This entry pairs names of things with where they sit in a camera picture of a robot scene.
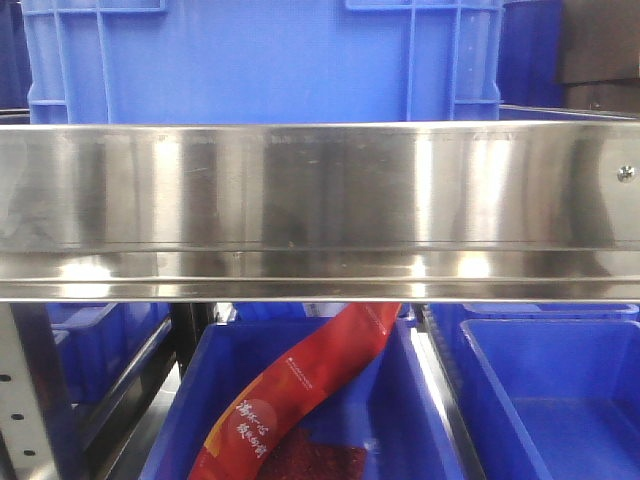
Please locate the blue bin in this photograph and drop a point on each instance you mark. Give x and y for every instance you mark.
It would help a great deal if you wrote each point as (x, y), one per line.
(552, 399)
(96, 341)
(386, 410)

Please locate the stainless steel shelf rail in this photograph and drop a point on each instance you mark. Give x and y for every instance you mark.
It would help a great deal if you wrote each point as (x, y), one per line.
(495, 211)

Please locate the large blue plastic crate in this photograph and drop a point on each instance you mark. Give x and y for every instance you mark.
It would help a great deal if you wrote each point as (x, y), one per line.
(230, 62)

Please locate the blue bin right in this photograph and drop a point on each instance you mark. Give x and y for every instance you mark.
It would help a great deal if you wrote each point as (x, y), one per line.
(552, 399)

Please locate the blue bin left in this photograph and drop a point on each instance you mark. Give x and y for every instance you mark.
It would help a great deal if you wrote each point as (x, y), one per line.
(96, 341)

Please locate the red snack bag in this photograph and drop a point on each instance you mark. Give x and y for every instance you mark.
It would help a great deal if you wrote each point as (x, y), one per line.
(300, 379)

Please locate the blue bin centre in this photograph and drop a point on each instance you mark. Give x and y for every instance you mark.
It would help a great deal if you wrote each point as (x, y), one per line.
(386, 410)

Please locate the shelf rail screw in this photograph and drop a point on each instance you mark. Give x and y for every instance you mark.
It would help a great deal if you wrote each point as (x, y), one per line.
(626, 173)

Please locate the perforated metal shelf post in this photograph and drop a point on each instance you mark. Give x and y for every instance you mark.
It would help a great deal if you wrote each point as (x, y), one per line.
(27, 394)

